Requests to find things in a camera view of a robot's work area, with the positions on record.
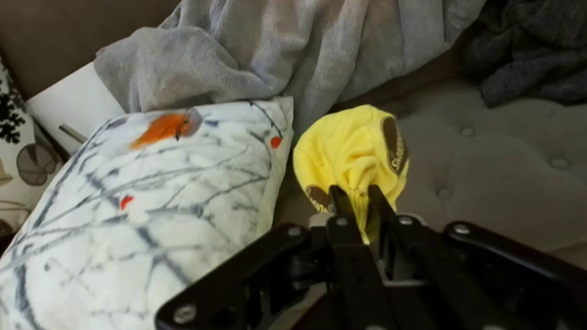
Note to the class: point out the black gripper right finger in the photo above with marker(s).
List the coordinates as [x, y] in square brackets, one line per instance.
[441, 276]

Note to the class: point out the light grey blanket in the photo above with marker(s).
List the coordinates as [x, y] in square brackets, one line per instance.
[276, 49]

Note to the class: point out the brown tufted couch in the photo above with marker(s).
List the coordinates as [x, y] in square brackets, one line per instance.
[507, 166]

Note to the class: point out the black white patterned pillow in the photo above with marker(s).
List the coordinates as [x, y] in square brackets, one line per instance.
[19, 153]

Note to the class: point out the white branch print pillow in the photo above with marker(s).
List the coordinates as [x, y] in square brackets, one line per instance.
[140, 221]

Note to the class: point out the yellow banana plush toy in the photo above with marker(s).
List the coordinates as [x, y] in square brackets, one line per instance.
[351, 153]

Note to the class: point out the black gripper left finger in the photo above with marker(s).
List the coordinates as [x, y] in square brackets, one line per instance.
[349, 276]

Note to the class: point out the dark grey crumpled cloth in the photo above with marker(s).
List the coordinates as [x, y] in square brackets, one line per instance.
[533, 49]

